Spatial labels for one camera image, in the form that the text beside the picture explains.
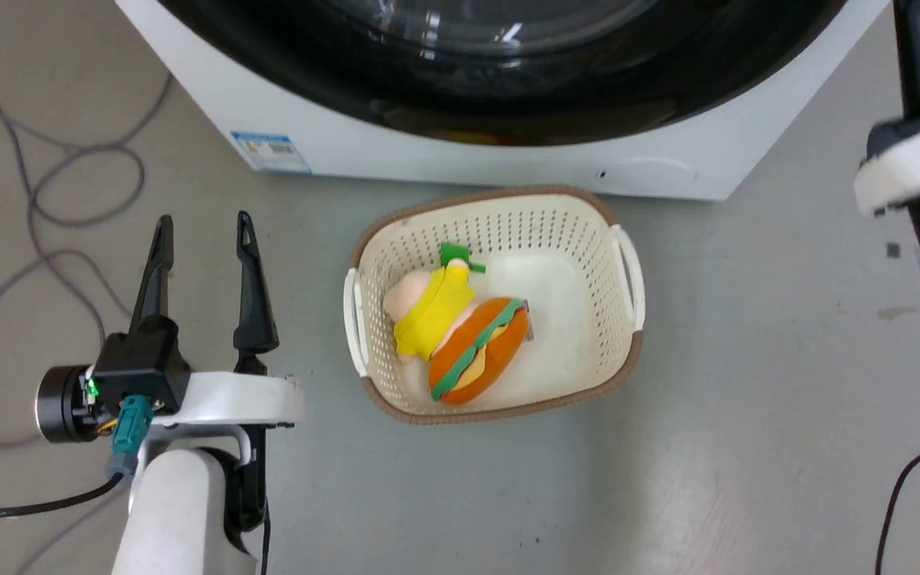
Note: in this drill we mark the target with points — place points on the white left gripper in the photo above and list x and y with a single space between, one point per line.
244 399

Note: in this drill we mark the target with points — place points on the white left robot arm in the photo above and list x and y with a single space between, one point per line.
180 519

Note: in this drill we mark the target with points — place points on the white washing machine body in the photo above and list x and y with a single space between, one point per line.
348 136

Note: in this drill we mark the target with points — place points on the black round washing machine door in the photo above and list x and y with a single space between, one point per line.
508 100

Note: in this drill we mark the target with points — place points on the blue white energy label sticker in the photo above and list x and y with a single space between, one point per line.
271 152

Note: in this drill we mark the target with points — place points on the doll with yellow shirt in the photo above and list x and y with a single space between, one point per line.
436 307

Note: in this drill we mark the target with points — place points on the orange burger plush toy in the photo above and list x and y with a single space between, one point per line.
493 351

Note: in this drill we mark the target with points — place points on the cream perforated laundry basket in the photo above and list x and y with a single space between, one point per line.
572 239

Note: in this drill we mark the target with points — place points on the black left wrist camera module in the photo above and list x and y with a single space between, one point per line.
140 371

